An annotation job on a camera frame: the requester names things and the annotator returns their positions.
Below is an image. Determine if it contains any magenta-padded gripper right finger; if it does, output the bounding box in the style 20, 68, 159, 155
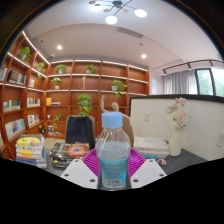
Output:
127, 148, 167, 190

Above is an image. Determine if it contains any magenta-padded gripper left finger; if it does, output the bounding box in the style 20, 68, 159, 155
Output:
59, 148, 101, 190

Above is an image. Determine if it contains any clear blue-capped water bottle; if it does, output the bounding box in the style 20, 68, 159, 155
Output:
94, 111, 132, 190

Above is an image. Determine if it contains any stack of dark books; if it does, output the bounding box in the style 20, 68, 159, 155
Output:
49, 142, 91, 169

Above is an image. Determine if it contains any stack of white books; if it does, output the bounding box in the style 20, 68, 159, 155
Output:
133, 136, 170, 159

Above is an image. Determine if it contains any white vase with flowers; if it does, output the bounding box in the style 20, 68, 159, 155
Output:
165, 97, 192, 158

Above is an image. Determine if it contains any chair with dark jacket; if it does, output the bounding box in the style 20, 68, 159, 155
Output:
64, 114, 97, 150

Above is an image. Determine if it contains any tan chair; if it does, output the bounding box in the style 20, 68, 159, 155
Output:
121, 113, 135, 148

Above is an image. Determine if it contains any stack of colourful books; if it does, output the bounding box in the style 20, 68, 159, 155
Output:
15, 133, 48, 169

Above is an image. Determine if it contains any wooden artist mannequin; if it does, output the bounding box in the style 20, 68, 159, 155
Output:
99, 94, 120, 114

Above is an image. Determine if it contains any white partition with dark top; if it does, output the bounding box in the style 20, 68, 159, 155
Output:
128, 94, 224, 162

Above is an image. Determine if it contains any orange wooden shelf unit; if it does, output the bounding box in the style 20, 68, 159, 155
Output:
0, 30, 150, 161

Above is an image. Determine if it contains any grey curtain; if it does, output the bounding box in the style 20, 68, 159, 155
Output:
162, 69, 198, 96

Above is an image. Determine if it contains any window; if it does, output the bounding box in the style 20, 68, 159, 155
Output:
195, 67, 224, 98

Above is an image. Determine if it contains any ceiling air vent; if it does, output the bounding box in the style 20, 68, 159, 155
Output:
116, 27, 144, 39

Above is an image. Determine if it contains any branched ceiling lamp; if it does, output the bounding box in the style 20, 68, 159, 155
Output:
88, 0, 148, 25

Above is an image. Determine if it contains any black ceiling track rail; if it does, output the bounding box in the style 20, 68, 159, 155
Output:
162, 59, 224, 75

